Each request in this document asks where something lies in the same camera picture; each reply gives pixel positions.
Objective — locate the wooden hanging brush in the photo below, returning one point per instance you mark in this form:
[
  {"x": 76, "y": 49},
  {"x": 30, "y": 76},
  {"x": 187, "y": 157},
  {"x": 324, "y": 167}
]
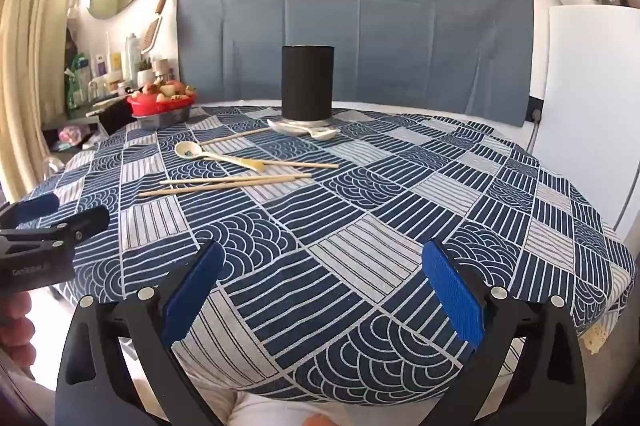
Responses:
[{"x": 152, "y": 31}]

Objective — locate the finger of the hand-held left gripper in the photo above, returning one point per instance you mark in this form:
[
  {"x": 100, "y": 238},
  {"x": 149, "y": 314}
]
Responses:
[
  {"x": 85, "y": 220},
  {"x": 32, "y": 208}
]

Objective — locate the person's left hand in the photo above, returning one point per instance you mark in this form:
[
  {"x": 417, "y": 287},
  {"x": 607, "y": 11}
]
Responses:
[{"x": 14, "y": 323}]

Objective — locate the red plastic fruit basket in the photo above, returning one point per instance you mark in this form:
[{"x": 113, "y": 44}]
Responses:
[{"x": 160, "y": 107}]

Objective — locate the dark side cabinet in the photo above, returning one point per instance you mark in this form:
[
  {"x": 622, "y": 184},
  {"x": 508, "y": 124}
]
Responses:
[{"x": 107, "y": 116}]

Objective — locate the beige curtain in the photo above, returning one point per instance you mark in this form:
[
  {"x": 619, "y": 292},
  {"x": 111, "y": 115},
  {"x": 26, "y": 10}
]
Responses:
[{"x": 30, "y": 56}]

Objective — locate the wooden chopstick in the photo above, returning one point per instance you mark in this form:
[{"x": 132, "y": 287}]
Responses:
[
  {"x": 235, "y": 179},
  {"x": 235, "y": 136},
  {"x": 215, "y": 187},
  {"x": 295, "y": 164}
]

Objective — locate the grey tray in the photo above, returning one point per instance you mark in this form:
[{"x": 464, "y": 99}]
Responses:
[{"x": 161, "y": 121}]

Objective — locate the grey-blue backdrop cloth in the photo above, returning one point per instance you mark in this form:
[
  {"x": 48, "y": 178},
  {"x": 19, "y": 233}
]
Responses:
[{"x": 400, "y": 6}]

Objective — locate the white ceramic spoon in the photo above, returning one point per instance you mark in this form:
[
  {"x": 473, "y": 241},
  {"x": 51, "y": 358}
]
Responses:
[{"x": 322, "y": 134}]

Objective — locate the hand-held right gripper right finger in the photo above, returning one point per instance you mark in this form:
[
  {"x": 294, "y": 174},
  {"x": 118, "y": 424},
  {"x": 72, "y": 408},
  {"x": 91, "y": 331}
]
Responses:
[{"x": 455, "y": 301}]

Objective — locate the cream cartoon print spoon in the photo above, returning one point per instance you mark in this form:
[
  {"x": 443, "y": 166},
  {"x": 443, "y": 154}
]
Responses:
[{"x": 220, "y": 156}]

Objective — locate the group of toiletry bottles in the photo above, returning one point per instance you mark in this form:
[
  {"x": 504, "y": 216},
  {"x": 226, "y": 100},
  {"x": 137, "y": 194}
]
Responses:
[{"x": 107, "y": 66}]

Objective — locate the white refrigerator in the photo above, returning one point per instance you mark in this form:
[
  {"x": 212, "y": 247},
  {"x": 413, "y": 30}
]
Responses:
[{"x": 585, "y": 81}]

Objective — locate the person's white trousers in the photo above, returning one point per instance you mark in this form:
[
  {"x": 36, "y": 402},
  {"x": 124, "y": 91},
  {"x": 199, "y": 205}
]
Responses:
[{"x": 260, "y": 411}]

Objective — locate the black cylindrical utensil holder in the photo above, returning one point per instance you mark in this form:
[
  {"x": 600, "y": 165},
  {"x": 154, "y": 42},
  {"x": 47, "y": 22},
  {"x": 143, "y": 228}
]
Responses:
[{"x": 306, "y": 81}]

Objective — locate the blue white patterned tablecloth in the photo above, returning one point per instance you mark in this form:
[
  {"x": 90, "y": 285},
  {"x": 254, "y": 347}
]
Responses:
[{"x": 350, "y": 216}]

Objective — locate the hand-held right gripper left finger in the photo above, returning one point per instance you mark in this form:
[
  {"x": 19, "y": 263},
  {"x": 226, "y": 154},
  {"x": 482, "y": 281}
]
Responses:
[{"x": 192, "y": 293}]

